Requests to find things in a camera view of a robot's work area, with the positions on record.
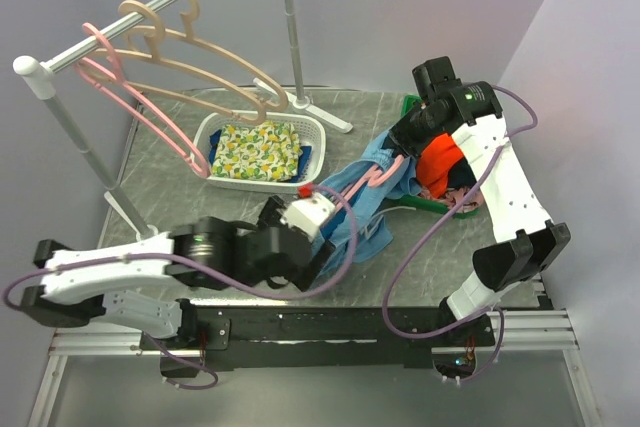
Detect lemon print cloth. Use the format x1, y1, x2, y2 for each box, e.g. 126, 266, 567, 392
211, 121, 303, 182

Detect beige hanger right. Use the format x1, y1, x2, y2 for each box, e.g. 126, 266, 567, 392
118, 0, 289, 125

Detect orange garment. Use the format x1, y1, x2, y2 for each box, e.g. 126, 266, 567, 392
416, 134, 464, 198

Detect beige hanger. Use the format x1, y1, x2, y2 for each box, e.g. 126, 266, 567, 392
96, 0, 282, 125
118, 0, 289, 125

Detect white metal clothes rack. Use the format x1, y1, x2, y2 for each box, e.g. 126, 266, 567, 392
13, 0, 353, 240

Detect beige hanger left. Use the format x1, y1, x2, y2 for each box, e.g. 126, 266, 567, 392
96, 0, 282, 125

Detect aluminium frame rail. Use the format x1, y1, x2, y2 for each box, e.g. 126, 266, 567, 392
48, 310, 578, 357

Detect navy pink floral garment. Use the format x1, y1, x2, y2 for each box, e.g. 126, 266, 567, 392
416, 157, 484, 214

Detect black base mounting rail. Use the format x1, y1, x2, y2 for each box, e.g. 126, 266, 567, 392
161, 306, 495, 372

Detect green plastic tray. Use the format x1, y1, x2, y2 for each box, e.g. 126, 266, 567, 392
394, 94, 479, 219

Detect light blue shorts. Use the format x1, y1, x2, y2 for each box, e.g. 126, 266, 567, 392
311, 131, 421, 293

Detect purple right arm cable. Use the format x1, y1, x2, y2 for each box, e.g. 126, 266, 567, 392
382, 85, 540, 383

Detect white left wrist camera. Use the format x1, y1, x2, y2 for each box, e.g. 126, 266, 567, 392
280, 184, 336, 240

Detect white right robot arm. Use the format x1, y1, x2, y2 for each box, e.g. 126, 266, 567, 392
385, 57, 571, 346

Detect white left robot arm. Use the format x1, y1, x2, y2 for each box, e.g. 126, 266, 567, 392
17, 193, 335, 349

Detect pink hanger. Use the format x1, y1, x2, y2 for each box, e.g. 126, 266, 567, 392
336, 155, 405, 211
74, 22, 210, 178

